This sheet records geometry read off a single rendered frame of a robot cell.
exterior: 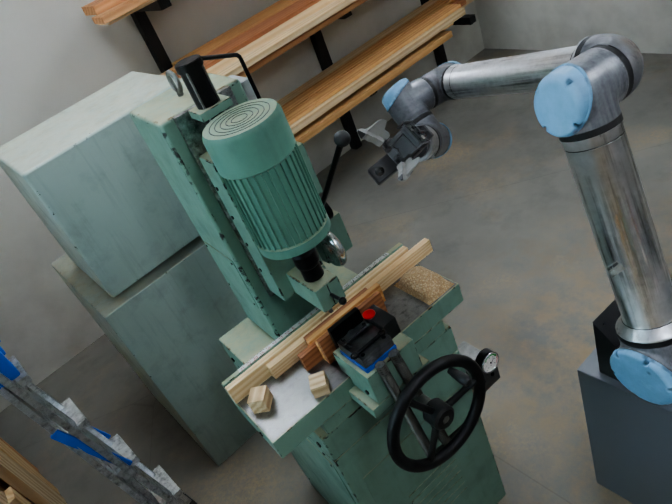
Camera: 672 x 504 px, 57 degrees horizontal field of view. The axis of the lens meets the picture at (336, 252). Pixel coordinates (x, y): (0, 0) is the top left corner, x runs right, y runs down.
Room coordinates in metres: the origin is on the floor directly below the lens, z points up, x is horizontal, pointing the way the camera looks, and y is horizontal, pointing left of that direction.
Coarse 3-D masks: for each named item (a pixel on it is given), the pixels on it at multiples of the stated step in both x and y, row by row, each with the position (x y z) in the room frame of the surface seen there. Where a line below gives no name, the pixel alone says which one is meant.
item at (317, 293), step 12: (288, 276) 1.28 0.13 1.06; (300, 276) 1.25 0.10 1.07; (324, 276) 1.21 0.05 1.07; (336, 276) 1.19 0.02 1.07; (300, 288) 1.24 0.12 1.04; (312, 288) 1.18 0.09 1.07; (324, 288) 1.17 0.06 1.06; (336, 288) 1.18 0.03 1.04; (312, 300) 1.20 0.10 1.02; (324, 300) 1.17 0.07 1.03; (336, 300) 1.18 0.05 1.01; (324, 312) 1.16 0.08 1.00
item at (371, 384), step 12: (396, 336) 1.03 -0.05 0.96; (408, 348) 1.00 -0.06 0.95; (336, 360) 1.07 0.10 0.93; (348, 360) 1.02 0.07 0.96; (384, 360) 0.98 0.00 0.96; (408, 360) 0.99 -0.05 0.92; (420, 360) 1.00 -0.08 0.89; (348, 372) 1.03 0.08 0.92; (360, 372) 0.97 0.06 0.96; (372, 372) 0.96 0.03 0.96; (396, 372) 0.98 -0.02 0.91; (360, 384) 1.00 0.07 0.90; (372, 384) 0.95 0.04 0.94; (384, 384) 0.96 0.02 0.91; (372, 396) 0.96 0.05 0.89; (384, 396) 0.96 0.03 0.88
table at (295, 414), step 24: (456, 288) 1.18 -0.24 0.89; (408, 312) 1.16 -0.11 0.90; (432, 312) 1.14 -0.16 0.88; (408, 336) 1.11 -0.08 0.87; (264, 384) 1.13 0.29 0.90; (288, 384) 1.09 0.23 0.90; (336, 384) 1.03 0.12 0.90; (240, 408) 1.09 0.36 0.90; (288, 408) 1.02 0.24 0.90; (312, 408) 0.99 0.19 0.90; (336, 408) 1.01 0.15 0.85; (384, 408) 0.95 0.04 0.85; (264, 432) 0.98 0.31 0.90; (288, 432) 0.96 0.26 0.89; (312, 432) 0.98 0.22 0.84
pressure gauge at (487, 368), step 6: (486, 348) 1.14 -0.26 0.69; (480, 354) 1.13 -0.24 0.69; (486, 354) 1.12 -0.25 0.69; (492, 354) 1.12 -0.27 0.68; (480, 360) 1.12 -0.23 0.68; (486, 360) 1.11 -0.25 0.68; (498, 360) 1.12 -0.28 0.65; (480, 366) 1.11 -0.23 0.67; (486, 366) 1.11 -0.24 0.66; (492, 366) 1.12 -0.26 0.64; (486, 372) 1.11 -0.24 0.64
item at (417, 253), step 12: (408, 252) 1.33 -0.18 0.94; (420, 252) 1.33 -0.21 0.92; (396, 264) 1.31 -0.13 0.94; (408, 264) 1.31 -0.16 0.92; (384, 276) 1.28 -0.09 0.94; (396, 276) 1.29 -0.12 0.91; (384, 288) 1.28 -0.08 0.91; (348, 300) 1.25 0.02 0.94; (288, 348) 1.17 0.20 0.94; (300, 348) 1.16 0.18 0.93; (276, 360) 1.15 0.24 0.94; (288, 360) 1.15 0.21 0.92; (276, 372) 1.13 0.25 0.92
